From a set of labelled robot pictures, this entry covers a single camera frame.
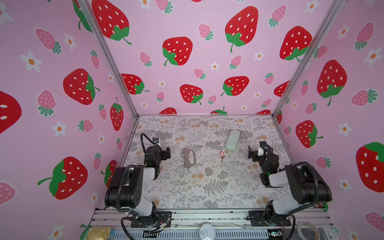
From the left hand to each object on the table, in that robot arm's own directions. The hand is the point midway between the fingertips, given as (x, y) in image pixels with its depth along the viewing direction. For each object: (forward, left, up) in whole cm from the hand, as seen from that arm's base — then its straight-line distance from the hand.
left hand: (160, 147), depth 95 cm
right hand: (-1, -62, +4) cm, 62 cm away
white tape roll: (-45, -81, -5) cm, 93 cm away
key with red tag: (-2, -40, -7) cm, 41 cm away
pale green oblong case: (+8, -48, -3) cm, 49 cm away
